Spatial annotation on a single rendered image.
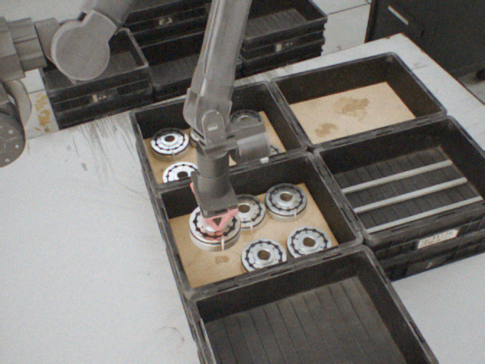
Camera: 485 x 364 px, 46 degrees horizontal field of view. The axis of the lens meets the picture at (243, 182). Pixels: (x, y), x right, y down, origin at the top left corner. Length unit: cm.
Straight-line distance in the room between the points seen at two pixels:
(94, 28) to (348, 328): 78
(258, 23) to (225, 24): 177
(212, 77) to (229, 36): 7
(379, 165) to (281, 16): 134
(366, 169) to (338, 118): 21
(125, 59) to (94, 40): 167
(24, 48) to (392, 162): 102
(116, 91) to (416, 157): 123
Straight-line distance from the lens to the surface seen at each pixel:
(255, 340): 121
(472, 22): 292
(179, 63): 263
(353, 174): 150
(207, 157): 94
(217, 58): 91
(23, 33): 85
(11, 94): 131
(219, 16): 91
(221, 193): 101
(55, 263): 154
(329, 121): 164
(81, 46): 84
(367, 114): 168
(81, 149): 180
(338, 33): 353
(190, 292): 115
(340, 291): 128
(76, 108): 230
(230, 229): 110
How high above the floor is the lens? 191
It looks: 48 degrees down
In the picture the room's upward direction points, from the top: 1 degrees counter-clockwise
